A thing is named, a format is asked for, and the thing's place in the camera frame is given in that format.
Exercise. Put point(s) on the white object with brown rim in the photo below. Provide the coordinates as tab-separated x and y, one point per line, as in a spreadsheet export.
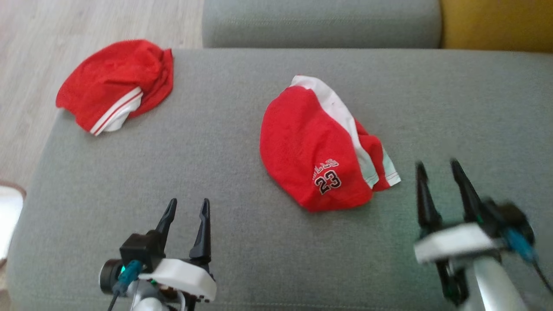
8	216

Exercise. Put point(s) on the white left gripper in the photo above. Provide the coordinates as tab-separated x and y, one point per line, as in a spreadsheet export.
181	276

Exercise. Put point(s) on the red garment with striped band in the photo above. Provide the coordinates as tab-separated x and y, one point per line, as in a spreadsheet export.
108	77

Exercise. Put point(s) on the yellow sofa backrest cushion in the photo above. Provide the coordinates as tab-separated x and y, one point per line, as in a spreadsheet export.
497	23

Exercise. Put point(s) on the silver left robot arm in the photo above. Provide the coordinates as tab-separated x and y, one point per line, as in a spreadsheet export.
144	302

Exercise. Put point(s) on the red shorts with 23 print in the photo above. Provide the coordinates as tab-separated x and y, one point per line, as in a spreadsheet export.
302	142

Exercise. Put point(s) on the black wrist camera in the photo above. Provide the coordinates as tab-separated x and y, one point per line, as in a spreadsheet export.
510	220
140	250

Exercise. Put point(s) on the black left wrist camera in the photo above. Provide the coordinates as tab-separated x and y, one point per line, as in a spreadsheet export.
140	250

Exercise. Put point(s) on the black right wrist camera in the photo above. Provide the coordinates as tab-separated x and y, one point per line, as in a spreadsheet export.
510	220

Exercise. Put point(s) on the large grey sofa seat cushion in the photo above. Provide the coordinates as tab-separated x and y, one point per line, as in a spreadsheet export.
216	151

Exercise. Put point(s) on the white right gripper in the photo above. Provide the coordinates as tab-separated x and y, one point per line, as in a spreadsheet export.
458	244

